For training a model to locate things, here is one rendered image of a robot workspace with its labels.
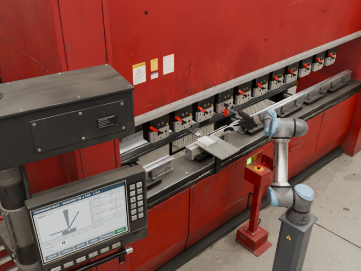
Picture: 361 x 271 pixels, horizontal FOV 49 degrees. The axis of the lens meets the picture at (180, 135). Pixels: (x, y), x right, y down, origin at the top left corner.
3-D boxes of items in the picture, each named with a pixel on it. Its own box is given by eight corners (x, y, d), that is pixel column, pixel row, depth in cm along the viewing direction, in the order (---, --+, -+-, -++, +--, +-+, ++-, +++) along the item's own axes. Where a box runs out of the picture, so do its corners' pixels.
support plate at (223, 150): (222, 160, 267) (222, 159, 266) (194, 144, 283) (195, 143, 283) (239, 150, 277) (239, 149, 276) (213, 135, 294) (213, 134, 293)
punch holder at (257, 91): (254, 98, 306) (257, 78, 297) (245, 94, 311) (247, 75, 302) (266, 92, 314) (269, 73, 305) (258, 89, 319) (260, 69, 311)
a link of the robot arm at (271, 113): (273, 115, 282) (272, 106, 286) (259, 120, 287) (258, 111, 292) (278, 121, 287) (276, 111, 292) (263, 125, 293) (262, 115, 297)
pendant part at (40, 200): (44, 279, 154) (26, 209, 135) (36, 258, 163) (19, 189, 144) (149, 237, 173) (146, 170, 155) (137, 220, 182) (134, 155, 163)
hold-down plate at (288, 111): (281, 119, 339) (281, 116, 337) (276, 117, 342) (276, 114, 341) (301, 109, 356) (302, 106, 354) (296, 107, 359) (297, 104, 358)
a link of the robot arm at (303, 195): (313, 212, 241) (317, 195, 234) (290, 212, 242) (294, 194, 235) (308, 199, 252) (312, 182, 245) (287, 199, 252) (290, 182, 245)
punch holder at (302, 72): (300, 78, 340) (303, 59, 331) (291, 75, 345) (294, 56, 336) (310, 73, 348) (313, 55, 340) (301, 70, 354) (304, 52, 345)
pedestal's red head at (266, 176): (259, 189, 294) (262, 169, 284) (243, 178, 304) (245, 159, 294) (276, 178, 305) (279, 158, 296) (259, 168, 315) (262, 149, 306)
